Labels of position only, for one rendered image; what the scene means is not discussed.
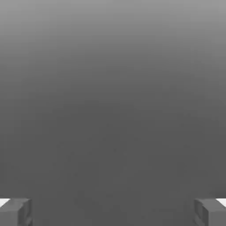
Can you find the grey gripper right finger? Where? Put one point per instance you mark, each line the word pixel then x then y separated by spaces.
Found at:
pixel 211 212

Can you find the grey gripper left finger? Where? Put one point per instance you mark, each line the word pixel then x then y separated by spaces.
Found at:
pixel 14 212

